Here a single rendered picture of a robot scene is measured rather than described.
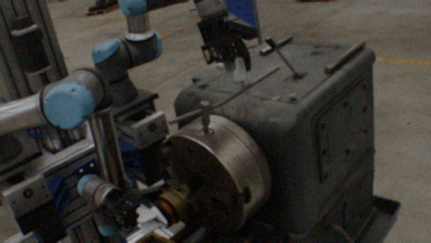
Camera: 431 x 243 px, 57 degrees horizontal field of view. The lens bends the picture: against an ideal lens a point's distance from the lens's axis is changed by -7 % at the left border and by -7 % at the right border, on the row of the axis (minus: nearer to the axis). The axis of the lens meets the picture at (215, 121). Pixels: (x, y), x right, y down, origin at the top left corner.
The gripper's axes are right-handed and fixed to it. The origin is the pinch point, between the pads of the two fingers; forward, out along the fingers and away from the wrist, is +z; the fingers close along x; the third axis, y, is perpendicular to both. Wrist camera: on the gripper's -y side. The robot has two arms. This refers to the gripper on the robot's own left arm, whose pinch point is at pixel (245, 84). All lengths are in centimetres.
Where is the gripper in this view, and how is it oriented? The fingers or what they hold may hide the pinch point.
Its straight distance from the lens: 111.9
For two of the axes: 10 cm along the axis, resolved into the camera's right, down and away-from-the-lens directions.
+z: 3.4, 9.0, 2.5
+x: 6.7, -0.5, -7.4
